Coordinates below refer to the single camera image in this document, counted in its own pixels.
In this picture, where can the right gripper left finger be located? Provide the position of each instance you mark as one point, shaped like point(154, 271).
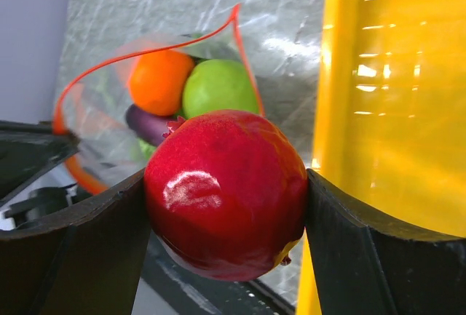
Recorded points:
point(85, 259)

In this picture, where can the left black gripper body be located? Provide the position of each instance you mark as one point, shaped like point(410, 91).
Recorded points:
point(34, 180)

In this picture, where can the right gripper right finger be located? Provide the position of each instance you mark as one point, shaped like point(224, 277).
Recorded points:
point(368, 262)

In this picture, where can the clear zip top bag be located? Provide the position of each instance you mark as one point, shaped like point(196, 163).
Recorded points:
point(119, 109)

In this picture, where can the green toy starfruit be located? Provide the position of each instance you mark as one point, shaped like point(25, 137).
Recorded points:
point(146, 148)

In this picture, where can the purple toy eggplant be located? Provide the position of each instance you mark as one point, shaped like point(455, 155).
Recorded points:
point(147, 126)

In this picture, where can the orange toy tangerine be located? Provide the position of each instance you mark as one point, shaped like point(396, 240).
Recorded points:
point(157, 81)

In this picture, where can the red toy apple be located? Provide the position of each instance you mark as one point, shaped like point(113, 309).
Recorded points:
point(226, 193)

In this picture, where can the green toy apple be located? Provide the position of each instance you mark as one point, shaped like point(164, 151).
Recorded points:
point(216, 85)

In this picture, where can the yellow plastic tray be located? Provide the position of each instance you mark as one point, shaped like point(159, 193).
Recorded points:
point(390, 114)

